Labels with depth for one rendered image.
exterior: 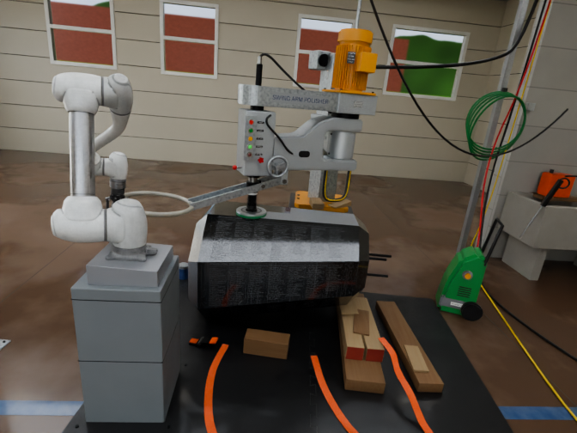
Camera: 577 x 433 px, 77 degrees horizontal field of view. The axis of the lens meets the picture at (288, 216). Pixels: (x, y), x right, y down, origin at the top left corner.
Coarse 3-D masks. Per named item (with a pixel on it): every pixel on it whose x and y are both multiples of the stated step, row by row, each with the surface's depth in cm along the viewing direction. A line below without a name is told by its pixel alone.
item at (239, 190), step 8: (240, 184) 259; (256, 184) 252; (264, 184) 253; (272, 184) 255; (216, 192) 254; (224, 192) 256; (232, 192) 247; (240, 192) 249; (248, 192) 251; (192, 200) 250; (200, 200) 241; (208, 200) 243; (216, 200) 245; (224, 200) 247
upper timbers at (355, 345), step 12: (360, 300) 293; (348, 324) 260; (372, 324) 263; (348, 336) 247; (360, 336) 248; (372, 336) 249; (348, 348) 237; (360, 348) 237; (372, 348) 237; (372, 360) 239
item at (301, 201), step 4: (296, 192) 366; (300, 192) 367; (304, 192) 369; (296, 196) 354; (300, 196) 355; (304, 196) 356; (336, 196) 366; (340, 196) 368; (296, 200) 339; (300, 200) 340; (304, 200) 341; (308, 200) 343; (296, 204) 330; (300, 204) 329; (304, 204) 329; (308, 204) 329; (300, 208) 330; (304, 208) 330; (308, 208) 329; (324, 208) 329; (328, 208) 328; (332, 208) 328; (340, 208) 328; (344, 208) 329; (348, 208) 331; (344, 212) 330
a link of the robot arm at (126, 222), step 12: (120, 204) 169; (132, 204) 171; (108, 216) 167; (120, 216) 168; (132, 216) 170; (144, 216) 176; (108, 228) 167; (120, 228) 169; (132, 228) 171; (144, 228) 176; (108, 240) 170; (120, 240) 171; (132, 240) 173; (144, 240) 179
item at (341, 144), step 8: (336, 136) 261; (344, 136) 259; (352, 136) 262; (328, 144) 271; (336, 144) 263; (344, 144) 261; (352, 144) 264; (328, 152) 270; (336, 152) 264; (344, 152) 263; (352, 152) 268
